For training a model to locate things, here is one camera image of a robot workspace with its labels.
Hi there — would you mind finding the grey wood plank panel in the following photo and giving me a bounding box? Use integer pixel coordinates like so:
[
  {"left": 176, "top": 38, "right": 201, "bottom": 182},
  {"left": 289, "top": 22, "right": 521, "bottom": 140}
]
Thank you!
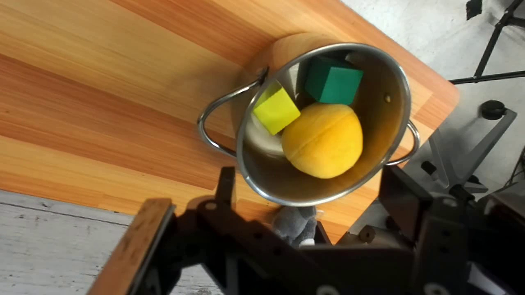
[{"left": 0, "top": 187, "right": 222, "bottom": 295}]

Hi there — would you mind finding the grey plush toy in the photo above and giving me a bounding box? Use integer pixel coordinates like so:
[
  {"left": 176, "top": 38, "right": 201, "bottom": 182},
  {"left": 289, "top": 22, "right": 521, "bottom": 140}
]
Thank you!
[{"left": 273, "top": 205, "right": 321, "bottom": 248}]

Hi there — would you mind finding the black tripod stand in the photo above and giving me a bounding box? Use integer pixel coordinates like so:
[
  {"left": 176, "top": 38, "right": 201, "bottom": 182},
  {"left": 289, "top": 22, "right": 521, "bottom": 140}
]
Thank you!
[{"left": 449, "top": 0, "right": 525, "bottom": 87}]

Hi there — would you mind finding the yellow cube block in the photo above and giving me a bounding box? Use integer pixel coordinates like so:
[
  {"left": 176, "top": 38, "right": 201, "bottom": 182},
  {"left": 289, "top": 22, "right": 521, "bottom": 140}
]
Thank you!
[{"left": 250, "top": 86, "right": 304, "bottom": 138}]

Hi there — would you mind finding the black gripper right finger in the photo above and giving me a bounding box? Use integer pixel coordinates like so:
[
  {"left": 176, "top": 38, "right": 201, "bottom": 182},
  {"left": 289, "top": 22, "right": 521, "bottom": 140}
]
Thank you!
[{"left": 380, "top": 164, "right": 480, "bottom": 295}]

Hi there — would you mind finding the silver pot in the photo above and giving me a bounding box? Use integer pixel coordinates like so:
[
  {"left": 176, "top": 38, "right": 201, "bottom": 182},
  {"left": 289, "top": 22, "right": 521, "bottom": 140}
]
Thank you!
[{"left": 196, "top": 41, "right": 424, "bottom": 210}]

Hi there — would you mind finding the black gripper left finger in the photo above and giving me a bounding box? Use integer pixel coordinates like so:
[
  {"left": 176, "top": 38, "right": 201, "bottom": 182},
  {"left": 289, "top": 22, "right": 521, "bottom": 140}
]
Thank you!
[{"left": 86, "top": 166, "right": 244, "bottom": 295}]

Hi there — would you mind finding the yellow lemon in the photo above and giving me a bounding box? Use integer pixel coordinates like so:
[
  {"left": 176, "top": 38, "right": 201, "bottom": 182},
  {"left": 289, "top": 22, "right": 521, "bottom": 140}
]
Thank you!
[{"left": 281, "top": 102, "right": 367, "bottom": 182}]

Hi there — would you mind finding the green cube block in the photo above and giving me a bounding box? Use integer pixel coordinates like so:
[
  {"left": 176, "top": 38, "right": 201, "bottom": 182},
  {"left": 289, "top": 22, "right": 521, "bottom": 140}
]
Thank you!
[{"left": 304, "top": 56, "right": 367, "bottom": 107}]

